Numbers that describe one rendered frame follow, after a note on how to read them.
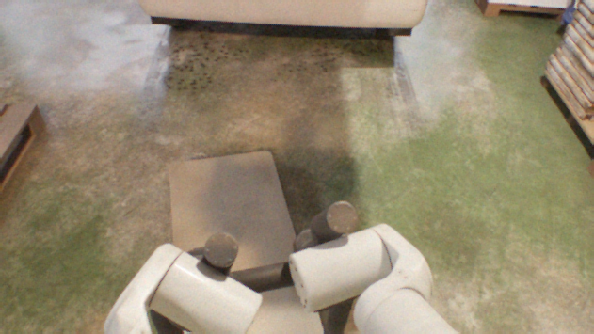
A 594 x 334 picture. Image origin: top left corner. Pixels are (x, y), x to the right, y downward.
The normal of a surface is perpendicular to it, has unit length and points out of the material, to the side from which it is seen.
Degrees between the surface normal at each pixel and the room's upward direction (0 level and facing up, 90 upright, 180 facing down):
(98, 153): 0
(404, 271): 27
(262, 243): 0
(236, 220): 0
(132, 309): 21
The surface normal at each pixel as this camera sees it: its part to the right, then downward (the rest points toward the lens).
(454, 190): 0.05, -0.69
